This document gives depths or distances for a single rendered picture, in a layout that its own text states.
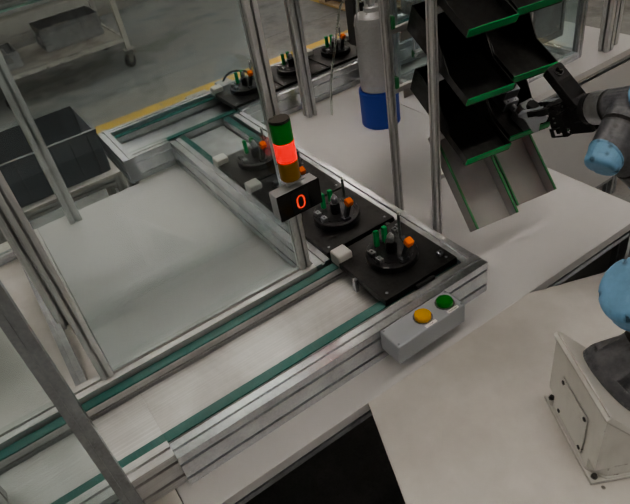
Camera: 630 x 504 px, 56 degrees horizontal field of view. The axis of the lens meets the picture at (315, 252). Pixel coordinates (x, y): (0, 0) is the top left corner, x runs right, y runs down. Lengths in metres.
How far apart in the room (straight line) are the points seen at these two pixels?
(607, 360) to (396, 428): 0.46
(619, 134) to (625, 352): 0.44
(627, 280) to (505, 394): 0.44
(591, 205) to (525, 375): 0.71
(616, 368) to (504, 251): 0.64
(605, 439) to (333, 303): 0.72
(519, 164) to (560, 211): 0.25
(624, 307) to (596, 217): 0.85
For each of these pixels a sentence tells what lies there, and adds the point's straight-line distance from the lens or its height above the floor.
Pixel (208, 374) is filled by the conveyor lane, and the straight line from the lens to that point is 1.50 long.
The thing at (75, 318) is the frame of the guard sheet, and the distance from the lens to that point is 1.42.
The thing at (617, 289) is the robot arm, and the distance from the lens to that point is 1.15.
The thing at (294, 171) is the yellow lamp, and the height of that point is 1.29.
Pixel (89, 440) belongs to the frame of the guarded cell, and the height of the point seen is 1.17.
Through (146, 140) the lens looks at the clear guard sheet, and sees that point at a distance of 1.28.
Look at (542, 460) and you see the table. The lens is 1.36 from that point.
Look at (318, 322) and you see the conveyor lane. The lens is 1.53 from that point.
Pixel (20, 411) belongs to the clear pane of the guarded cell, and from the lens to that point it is 1.07.
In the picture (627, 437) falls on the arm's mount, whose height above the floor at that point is 1.00.
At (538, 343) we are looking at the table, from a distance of 1.55.
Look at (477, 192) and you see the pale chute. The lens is 1.69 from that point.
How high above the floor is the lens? 2.00
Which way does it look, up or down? 38 degrees down
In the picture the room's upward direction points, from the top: 11 degrees counter-clockwise
